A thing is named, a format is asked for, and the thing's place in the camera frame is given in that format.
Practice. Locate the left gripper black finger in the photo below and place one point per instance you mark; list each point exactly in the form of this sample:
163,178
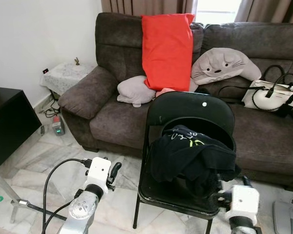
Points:
116,169

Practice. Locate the black polo shirt with logo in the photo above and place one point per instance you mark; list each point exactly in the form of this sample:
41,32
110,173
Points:
185,161

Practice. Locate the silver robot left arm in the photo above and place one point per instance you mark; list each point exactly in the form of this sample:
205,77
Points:
80,209

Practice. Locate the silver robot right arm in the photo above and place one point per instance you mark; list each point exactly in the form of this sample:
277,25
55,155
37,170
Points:
244,228

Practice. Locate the grey floor fan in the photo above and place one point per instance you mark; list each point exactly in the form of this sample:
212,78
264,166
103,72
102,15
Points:
285,219

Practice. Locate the dark brown fabric sofa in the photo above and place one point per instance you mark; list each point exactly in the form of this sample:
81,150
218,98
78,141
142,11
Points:
263,141

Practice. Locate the grey power strip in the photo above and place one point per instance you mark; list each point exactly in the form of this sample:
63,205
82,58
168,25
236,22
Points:
57,127

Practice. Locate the plain grey plush cushion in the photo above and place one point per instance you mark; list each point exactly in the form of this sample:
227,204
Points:
136,91

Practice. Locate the black folding chair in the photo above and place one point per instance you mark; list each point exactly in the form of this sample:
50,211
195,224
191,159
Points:
185,107

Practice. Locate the side table white lace cloth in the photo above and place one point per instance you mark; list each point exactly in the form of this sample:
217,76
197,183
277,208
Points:
68,75

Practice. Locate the black television console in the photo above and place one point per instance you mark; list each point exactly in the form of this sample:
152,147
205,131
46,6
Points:
10,126

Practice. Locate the small brass figurine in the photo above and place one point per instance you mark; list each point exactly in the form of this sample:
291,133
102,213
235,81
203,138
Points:
77,61

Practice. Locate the red pillow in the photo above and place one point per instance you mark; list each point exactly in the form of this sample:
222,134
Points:
167,53

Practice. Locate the grey cat face cushion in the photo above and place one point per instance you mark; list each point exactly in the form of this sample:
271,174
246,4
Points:
224,66

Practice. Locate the brown curtain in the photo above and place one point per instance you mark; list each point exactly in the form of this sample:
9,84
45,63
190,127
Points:
146,6
273,9

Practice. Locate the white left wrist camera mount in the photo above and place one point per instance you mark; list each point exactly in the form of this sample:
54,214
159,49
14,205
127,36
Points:
98,173

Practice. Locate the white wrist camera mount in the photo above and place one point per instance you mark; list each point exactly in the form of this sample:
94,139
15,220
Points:
244,202
98,173

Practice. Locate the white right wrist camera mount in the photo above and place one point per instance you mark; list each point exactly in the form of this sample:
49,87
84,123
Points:
244,202

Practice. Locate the silver clothes rack end frame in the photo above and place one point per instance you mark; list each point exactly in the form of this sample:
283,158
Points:
2,182

